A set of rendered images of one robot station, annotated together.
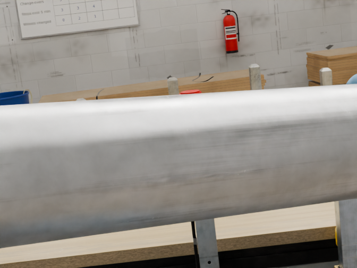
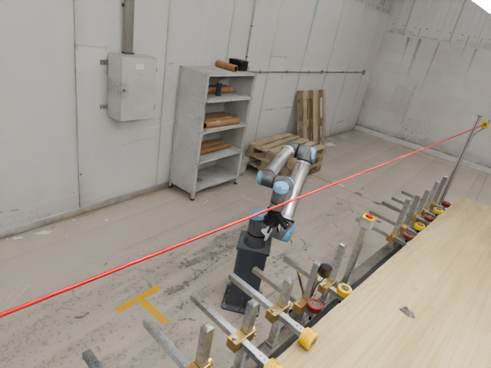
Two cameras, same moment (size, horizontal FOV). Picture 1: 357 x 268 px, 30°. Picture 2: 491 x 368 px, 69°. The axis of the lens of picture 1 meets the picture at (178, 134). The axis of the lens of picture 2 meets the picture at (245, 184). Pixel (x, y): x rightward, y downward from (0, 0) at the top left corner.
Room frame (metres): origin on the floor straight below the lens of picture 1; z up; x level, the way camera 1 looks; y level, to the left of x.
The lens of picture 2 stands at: (1.75, -1.99, 2.15)
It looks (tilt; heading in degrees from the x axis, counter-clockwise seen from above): 25 degrees down; 129
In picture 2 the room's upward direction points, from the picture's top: 11 degrees clockwise
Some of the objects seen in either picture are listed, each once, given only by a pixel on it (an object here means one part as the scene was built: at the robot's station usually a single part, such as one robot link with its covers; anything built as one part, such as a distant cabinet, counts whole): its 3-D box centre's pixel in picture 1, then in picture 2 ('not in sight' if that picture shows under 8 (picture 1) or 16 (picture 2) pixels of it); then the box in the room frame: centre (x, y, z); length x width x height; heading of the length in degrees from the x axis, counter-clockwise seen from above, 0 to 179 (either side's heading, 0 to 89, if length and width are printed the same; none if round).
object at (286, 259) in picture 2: not in sight; (313, 277); (1.07, -0.33, 0.84); 0.43 x 0.03 x 0.04; 179
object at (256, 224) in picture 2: not in sight; (260, 221); (0.42, -0.05, 0.79); 0.17 x 0.15 x 0.18; 22
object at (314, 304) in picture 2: not in sight; (312, 311); (1.23, -0.58, 0.85); 0.08 x 0.08 x 0.11
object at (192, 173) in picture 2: not in sight; (212, 131); (-1.41, 1.10, 0.78); 0.90 x 0.45 x 1.55; 95
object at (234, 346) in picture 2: not in sight; (242, 336); (1.15, -1.06, 0.95); 0.13 x 0.06 x 0.05; 89
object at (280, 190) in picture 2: not in sight; (280, 193); (0.71, -0.34, 1.25); 0.10 x 0.09 x 0.12; 112
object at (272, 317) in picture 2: not in sight; (278, 310); (1.16, -0.81, 0.95); 0.13 x 0.06 x 0.05; 89
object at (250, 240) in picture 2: not in sight; (256, 236); (0.41, -0.05, 0.65); 0.19 x 0.19 x 0.10
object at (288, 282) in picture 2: not in sight; (278, 317); (1.16, -0.79, 0.89); 0.03 x 0.03 x 0.48; 89
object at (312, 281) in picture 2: not in sight; (307, 297); (1.16, -0.54, 0.87); 0.03 x 0.03 x 0.48; 89
